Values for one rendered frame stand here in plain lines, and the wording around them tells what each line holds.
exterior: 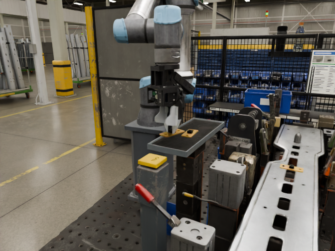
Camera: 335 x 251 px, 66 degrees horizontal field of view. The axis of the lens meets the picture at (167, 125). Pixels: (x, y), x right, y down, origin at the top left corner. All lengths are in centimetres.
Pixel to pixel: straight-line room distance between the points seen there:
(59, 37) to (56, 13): 66
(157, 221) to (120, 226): 47
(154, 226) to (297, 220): 40
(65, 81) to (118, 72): 497
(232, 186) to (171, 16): 50
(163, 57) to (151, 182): 34
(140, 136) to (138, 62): 236
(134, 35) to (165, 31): 15
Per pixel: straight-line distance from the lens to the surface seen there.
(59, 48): 857
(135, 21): 87
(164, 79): 74
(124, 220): 127
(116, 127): 392
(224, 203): 84
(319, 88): 208
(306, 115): 183
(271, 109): 154
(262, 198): 90
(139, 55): 351
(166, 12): 74
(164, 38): 73
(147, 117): 121
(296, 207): 89
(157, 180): 70
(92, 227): 126
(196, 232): 63
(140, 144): 125
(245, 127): 113
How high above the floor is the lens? 145
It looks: 17 degrees down
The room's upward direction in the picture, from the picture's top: straight up
